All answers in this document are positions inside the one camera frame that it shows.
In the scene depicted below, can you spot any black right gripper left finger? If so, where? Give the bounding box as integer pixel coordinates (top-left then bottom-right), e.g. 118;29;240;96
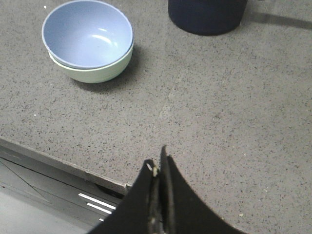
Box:
90;159;160;234

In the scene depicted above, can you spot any dark blue saucepan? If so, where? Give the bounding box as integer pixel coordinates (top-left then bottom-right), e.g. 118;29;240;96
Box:
168;0;247;36

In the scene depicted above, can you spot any green bowl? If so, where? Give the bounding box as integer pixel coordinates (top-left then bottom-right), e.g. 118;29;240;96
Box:
48;43;134;83

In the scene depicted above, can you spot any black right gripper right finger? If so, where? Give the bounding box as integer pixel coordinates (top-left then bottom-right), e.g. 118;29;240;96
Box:
160;146;244;234

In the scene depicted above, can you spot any blue bowl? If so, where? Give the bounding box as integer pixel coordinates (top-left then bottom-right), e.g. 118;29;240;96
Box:
41;0;134;69

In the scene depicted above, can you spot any grey cabinet drawer front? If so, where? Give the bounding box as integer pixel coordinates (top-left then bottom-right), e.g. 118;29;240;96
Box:
0;147;123;234

